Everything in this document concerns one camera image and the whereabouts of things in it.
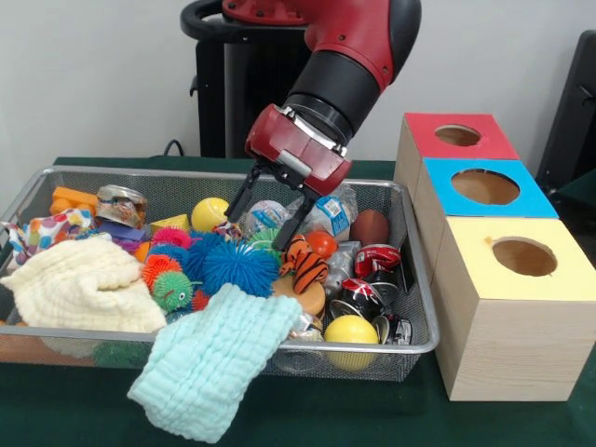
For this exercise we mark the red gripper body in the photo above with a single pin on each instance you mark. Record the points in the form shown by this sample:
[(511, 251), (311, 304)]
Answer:
[(296, 149)]

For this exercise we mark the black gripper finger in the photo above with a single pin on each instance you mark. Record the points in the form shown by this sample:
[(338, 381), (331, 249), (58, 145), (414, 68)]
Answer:
[(295, 219), (246, 191)]

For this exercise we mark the orange striped tiger plush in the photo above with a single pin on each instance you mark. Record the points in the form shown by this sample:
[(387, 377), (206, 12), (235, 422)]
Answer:
[(305, 264)]

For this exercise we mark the blue spiky ball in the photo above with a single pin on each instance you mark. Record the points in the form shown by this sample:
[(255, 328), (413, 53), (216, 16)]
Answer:
[(196, 256), (240, 268)]

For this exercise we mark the mint green cloth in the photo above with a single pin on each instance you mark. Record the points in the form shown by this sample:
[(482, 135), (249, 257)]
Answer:
[(214, 363)]

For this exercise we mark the cream knitted cloth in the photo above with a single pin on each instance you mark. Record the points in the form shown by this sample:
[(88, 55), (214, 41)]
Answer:
[(79, 284)]

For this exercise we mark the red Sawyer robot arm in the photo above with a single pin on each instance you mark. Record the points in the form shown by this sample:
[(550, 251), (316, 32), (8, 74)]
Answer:
[(358, 47)]

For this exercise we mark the clear mesh bin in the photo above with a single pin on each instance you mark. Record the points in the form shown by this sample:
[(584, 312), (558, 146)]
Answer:
[(419, 358)]

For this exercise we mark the wooden box with three holes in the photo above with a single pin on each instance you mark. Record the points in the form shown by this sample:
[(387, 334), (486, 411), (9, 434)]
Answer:
[(503, 326)]

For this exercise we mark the yellow ball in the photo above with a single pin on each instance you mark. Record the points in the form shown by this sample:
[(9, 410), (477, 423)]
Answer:
[(352, 332), (209, 214)]

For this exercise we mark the brown toy football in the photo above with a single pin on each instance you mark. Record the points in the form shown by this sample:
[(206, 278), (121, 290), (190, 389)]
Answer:
[(370, 228)]

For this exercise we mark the orange foam disc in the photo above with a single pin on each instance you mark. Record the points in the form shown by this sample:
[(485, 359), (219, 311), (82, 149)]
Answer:
[(312, 298)]

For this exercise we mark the red soda can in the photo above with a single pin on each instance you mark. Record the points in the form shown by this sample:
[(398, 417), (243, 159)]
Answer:
[(377, 261)]

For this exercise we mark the colourful patterned cloth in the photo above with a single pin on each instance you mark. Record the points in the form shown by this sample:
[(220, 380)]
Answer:
[(51, 228)]

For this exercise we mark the dark green table cloth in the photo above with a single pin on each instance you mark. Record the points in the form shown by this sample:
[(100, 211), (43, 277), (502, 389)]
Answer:
[(372, 410)]

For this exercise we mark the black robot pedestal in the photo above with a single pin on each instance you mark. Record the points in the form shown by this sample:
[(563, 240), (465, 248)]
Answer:
[(223, 102)]

